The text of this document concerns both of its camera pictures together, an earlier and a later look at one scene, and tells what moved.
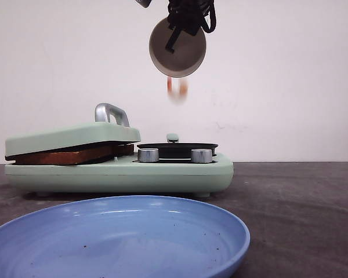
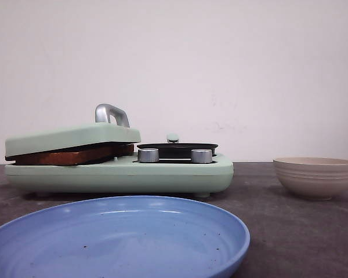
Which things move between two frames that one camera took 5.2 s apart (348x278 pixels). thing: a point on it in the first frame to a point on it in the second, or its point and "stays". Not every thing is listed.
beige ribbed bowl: x=189 y=53 to x=315 y=178
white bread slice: x=78 y=158 stays
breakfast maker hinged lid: x=110 y=127 stays
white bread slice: x=122 y=150 stays
